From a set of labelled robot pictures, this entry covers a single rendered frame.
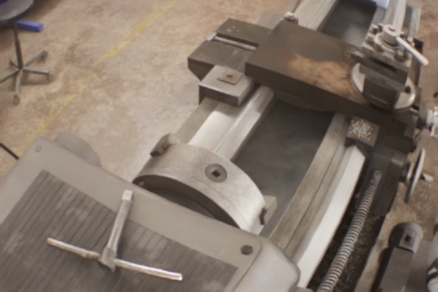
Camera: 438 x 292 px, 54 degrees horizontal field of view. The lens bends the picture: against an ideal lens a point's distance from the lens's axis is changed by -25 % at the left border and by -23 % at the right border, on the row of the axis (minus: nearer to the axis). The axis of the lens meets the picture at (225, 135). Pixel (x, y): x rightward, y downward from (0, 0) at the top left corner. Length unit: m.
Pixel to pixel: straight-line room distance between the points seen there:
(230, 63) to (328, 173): 0.49
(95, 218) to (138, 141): 2.04
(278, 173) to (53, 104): 1.81
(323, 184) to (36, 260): 0.96
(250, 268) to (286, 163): 0.99
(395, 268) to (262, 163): 0.84
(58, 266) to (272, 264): 0.29
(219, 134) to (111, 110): 1.46
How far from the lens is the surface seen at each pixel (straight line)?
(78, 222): 0.71
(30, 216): 0.74
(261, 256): 0.67
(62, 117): 2.97
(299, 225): 1.34
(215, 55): 1.75
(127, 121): 2.85
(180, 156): 0.95
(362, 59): 1.48
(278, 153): 1.65
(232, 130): 1.52
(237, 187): 0.93
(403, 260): 2.13
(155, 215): 0.71
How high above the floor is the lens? 1.89
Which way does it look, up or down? 44 degrees down
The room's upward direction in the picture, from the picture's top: 2 degrees clockwise
